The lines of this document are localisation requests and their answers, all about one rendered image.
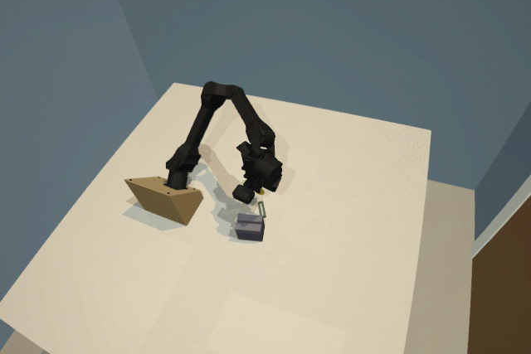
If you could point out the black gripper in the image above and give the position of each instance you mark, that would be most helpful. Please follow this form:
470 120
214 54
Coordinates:
246 193

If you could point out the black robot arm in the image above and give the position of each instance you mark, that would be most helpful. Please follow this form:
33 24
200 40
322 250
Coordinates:
259 134

